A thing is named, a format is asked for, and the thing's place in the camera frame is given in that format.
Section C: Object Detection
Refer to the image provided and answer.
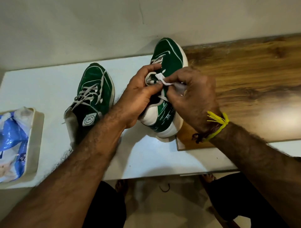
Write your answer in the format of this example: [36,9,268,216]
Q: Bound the black shorts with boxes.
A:
[82,157,301,228]

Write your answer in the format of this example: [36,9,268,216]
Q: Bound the white shoelace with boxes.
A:
[61,70,107,124]
[145,53,168,102]

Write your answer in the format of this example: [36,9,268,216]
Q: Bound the beige plastic tray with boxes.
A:
[0,107,45,189]

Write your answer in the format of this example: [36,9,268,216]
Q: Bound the brown wooden board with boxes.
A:
[176,33,301,151]

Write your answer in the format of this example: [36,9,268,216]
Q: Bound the person's foot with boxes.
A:
[200,174,216,184]
[114,179,129,195]

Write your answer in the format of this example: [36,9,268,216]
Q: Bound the brown beaded bracelet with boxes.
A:
[192,128,219,144]

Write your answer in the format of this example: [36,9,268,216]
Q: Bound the person's left forearm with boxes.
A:
[0,112,127,228]

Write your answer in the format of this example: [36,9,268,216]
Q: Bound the person's right hand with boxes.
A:
[163,66,221,136]

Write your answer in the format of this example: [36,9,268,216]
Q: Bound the yellow thread wristband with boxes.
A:
[204,111,230,141]

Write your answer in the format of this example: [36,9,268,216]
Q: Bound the person's left hand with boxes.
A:
[113,63,164,129]

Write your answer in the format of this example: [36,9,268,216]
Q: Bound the person's left foot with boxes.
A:
[114,179,129,195]

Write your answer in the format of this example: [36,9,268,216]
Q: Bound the white wet wipe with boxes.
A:
[155,73,187,96]

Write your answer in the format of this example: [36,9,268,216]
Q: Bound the person's right forearm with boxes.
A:
[209,122,301,228]

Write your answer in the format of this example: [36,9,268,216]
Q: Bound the blue wet wipe packet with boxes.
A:
[0,107,33,183]

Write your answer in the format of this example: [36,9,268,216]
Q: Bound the person's right foot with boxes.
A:
[200,174,216,184]

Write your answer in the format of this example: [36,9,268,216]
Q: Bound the green sneaker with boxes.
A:
[63,62,116,147]
[138,37,188,138]

